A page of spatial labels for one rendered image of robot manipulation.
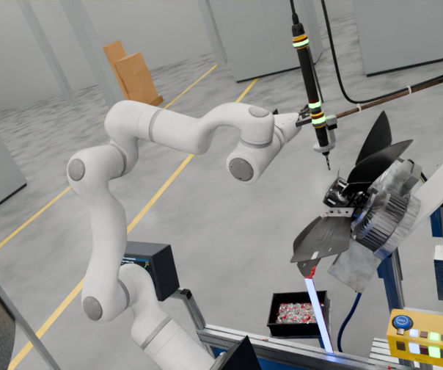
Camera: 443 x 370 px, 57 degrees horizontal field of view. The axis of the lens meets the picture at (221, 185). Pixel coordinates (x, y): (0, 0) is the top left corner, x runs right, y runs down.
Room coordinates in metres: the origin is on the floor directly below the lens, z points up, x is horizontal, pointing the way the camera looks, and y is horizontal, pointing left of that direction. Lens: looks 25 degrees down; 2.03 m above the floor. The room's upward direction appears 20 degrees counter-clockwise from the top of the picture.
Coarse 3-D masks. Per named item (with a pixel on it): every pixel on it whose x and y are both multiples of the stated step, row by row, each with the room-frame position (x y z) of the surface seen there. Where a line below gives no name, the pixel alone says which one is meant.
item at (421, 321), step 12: (396, 312) 0.83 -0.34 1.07; (408, 312) 0.82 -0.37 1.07; (420, 312) 0.80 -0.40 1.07; (420, 324) 0.76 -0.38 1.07; (432, 324) 0.75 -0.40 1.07; (396, 336) 0.76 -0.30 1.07; (408, 336) 0.74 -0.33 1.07; (396, 348) 0.76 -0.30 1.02; (408, 348) 0.74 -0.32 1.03; (420, 360) 0.72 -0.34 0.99; (432, 360) 0.70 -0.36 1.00
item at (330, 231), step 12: (312, 228) 1.20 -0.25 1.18; (324, 228) 1.16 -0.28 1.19; (336, 228) 1.13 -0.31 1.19; (348, 228) 1.11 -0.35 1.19; (312, 240) 1.13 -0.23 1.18; (324, 240) 1.09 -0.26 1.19; (336, 240) 1.07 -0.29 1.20; (348, 240) 1.04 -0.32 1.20; (300, 252) 1.12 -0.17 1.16; (312, 252) 1.07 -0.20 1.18; (324, 252) 1.03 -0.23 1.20; (336, 252) 1.00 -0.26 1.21
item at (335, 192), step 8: (336, 184) 1.29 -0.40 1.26; (344, 184) 1.29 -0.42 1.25; (328, 192) 1.35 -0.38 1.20; (336, 192) 1.27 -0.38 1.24; (352, 192) 1.26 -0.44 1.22; (368, 192) 1.25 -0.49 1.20; (328, 200) 1.28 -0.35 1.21; (336, 200) 1.27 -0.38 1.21; (344, 200) 1.25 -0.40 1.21; (352, 200) 1.25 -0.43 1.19; (360, 200) 1.24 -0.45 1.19; (360, 208) 1.21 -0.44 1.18; (352, 216) 1.22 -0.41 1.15
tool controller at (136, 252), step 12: (132, 252) 1.35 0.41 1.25; (144, 252) 1.32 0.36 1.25; (156, 252) 1.30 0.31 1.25; (168, 252) 1.33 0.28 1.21; (120, 264) 1.37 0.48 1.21; (144, 264) 1.29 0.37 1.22; (156, 264) 1.27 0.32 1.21; (168, 264) 1.31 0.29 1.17; (156, 276) 1.26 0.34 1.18; (168, 276) 1.29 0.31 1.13; (156, 288) 1.25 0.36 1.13; (168, 288) 1.27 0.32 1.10
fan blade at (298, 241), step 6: (312, 222) 1.38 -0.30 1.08; (306, 228) 1.41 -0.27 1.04; (300, 234) 1.43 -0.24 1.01; (306, 234) 1.39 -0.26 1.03; (294, 240) 1.46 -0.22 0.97; (300, 240) 1.41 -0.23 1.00; (294, 246) 1.43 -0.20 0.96; (294, 252) 1.41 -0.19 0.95; (318, 258) 1.27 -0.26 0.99; (300, 264) 1.33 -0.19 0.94; (312, 264) 1.27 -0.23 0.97; (300, 270) 1.31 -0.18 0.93; (306, 270) 1.28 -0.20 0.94; (306, 276) 1.26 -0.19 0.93
